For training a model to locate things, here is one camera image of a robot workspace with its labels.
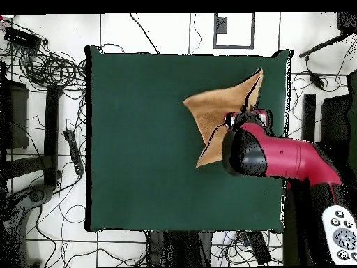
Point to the black power strip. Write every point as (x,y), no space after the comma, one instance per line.
(259,248)
(74,150)

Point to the dark green table cloth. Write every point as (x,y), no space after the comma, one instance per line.
(139,139)

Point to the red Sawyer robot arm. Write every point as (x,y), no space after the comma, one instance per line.
(292,159)

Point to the black box device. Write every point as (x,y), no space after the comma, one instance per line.
(22,37)

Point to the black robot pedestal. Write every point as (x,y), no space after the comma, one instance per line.
(181,248)

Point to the grey stand base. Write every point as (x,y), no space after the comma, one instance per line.
(37,194)

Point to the black power adapter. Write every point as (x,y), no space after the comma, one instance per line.
(317,80)

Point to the black box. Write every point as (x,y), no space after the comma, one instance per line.
(334,117)
(16,117)

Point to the orange terry towel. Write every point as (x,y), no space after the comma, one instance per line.
(214,109)

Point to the black pole with block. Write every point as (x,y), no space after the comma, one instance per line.
(320,46)

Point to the black upright stand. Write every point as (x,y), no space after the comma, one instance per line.
(309,117)
(51,125)

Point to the grey square floor frame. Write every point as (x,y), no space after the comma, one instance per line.
(252,30)

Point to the small grey square plate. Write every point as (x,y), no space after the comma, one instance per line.
(221,25)

